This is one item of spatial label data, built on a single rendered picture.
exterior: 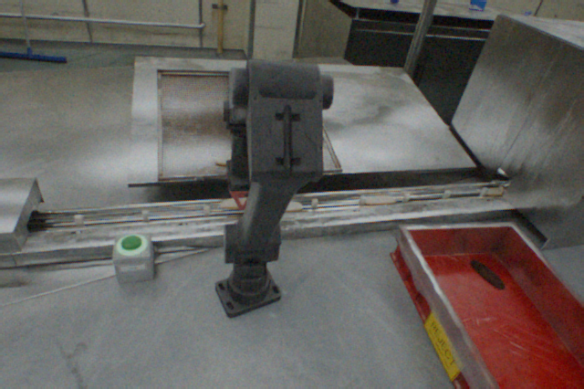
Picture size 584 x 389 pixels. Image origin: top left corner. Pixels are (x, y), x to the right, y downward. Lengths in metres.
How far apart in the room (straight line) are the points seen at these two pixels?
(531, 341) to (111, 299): 0.87
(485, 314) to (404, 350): 0.23
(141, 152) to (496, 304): 0.95
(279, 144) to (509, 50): 1.03
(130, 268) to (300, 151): 0.53
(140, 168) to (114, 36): 3.67
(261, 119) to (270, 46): 4.04
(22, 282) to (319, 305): 0.60
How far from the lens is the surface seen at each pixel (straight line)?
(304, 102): 0.40
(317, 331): 0.79
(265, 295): 0.80
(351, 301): 0.85
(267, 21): 4.34
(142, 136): 1.13
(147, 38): 4.62
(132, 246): 0.81
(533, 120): 1.24
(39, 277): 0.93
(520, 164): 1.26
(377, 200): 1.07
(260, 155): 0.38
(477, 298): 0.98
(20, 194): 0.98
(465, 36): 3.15
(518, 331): 0.98
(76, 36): 4.72
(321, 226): 0.93
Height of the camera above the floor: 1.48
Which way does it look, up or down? 38 degrees down
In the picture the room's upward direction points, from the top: 10 degrees clockwise
